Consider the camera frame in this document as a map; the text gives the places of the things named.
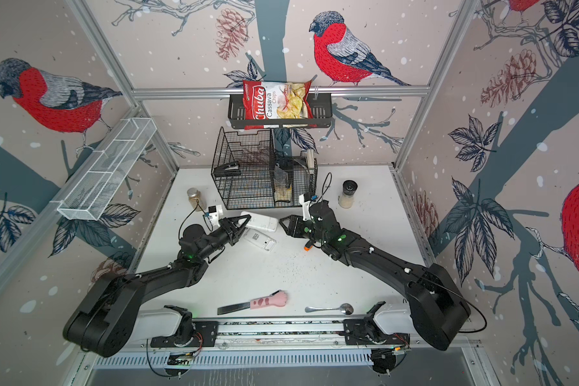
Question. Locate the black lid shaker jar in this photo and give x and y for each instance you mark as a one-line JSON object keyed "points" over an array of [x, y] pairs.
{"points": [[346, 199]]}

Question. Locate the brown spice jar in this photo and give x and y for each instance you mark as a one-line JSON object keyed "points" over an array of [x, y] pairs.
{"points": [[196, 200]]}

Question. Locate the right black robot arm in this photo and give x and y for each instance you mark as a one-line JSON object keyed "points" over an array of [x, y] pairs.
{"points": [[437, 309]]}

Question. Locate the black wall shelf basket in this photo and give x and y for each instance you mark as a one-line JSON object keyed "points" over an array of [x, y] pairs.
{"points": [[320, 105]]}

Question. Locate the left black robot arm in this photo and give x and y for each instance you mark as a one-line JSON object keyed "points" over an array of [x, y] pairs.
{"points": [[104, 321]]}

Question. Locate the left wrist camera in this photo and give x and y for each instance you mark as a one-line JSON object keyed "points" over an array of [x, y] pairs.
{"points": [[212, 217]]}

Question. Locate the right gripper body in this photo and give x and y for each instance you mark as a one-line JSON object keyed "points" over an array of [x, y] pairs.
{"points": [[304, 230]]}

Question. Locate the pink handled knife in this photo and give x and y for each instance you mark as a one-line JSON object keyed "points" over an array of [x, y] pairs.
{"points": [[277, 299]]}

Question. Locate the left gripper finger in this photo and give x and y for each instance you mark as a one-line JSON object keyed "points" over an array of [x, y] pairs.
{"points": [[236, 233], [240, 221]]}

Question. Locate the black wire basket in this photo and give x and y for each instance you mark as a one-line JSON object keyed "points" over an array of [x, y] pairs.
{"points": [[269, 178]]}

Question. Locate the white remote control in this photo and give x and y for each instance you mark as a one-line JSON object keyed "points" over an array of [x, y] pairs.
{"points": [[261, 223], [259, 240]]}

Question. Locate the red cassava chips bag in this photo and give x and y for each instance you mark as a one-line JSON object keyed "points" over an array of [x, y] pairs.
{"points": [[275, 100]]}

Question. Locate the black stapler in basket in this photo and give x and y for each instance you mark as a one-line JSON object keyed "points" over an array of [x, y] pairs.
{"points": [[229, 169]]}

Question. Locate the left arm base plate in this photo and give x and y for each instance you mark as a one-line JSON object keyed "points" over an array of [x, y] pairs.
{"points": [[194, 334]]}

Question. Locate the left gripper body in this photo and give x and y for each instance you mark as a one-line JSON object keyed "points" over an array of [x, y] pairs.
{"points": [[231, 234]]}

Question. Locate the white wire wall shelf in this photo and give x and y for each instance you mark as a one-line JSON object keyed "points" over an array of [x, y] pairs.
{"points": [[111, 164]]}

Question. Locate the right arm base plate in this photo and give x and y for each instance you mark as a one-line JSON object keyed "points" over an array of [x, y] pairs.
{"points": [[358, 332]]}

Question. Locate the metal spoon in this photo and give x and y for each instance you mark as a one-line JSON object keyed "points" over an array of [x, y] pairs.
{"points": [[344, 309]]}

